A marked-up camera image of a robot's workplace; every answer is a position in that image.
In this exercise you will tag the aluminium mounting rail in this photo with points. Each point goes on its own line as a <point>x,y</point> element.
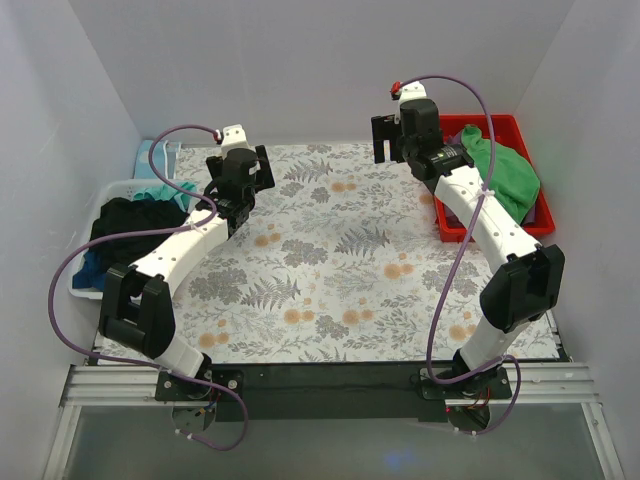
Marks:
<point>549,383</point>

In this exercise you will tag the purple t-shirt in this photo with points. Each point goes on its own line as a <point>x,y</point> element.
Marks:
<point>531,216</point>

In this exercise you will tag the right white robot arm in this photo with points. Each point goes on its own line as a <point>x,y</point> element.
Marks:
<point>526,276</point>

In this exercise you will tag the red plastic bin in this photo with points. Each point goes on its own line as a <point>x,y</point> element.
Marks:
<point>539,223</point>

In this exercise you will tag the black t-shirt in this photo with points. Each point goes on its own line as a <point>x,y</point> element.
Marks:
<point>120,215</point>

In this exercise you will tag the green t-shirt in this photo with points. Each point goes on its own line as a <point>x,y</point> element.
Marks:
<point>505,170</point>

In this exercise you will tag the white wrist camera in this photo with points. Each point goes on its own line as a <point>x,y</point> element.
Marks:
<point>411,91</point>
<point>231,137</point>

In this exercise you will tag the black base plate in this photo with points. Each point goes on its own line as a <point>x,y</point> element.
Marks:
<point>363,390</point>

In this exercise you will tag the teal t-shirt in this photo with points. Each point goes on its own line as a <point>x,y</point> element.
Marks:
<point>166,200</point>

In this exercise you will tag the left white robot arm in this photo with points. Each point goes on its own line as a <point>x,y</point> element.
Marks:
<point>137,309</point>

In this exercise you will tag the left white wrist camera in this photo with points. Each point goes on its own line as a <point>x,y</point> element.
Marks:
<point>231,137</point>

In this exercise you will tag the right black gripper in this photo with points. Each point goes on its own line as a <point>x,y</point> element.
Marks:
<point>381,132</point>

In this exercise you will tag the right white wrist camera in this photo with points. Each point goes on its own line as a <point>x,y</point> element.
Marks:
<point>411,91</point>

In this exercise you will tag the white laundry basket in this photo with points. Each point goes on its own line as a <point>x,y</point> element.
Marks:
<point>123,189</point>

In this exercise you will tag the floral table mat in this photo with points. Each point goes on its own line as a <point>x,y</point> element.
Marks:
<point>340,261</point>

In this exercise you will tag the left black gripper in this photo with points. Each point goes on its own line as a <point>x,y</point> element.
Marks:
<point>265,168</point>

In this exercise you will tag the blue t-shirt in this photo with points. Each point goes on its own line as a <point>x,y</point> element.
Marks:
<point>92,273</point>

